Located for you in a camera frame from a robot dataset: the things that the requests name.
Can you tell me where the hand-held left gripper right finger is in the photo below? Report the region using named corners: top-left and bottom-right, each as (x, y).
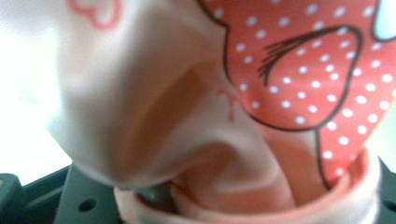
top-left (377, 158), bottom-right (396, 224)

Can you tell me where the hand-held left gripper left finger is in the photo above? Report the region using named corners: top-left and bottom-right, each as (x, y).
top-left (53, 162), bottom-right (125, 224)

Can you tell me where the pink glove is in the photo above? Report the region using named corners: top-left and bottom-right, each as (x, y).
top-left (18, 0), bottom-right (396, 224)

